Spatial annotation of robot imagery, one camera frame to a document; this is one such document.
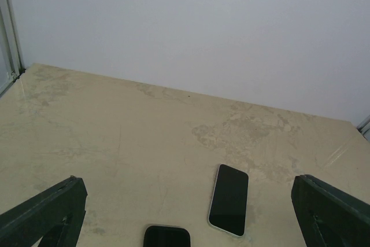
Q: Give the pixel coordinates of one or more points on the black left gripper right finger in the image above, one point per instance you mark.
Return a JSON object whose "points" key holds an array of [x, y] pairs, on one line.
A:
{"points": [[328, 216]]}

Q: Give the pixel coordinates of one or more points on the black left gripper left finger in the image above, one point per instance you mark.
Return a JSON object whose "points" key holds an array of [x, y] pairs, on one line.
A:
{"points": [[53, 217]]}

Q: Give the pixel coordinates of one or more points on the white-edged black phone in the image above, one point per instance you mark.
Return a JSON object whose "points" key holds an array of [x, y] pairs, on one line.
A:
{"points": [[228, 206]]}

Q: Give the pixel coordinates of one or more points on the aluminium frame post right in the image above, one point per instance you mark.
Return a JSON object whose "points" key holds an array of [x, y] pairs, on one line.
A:
{"points": [[364, 128]]}

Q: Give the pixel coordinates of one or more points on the aluminium frame post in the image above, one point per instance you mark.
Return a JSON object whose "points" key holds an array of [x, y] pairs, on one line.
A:
{"points": [[364, 128], [12, 64]]}

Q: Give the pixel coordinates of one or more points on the aluminium frame post left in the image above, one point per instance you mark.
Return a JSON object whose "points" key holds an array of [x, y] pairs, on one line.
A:
{"points": [[12, 64]]}

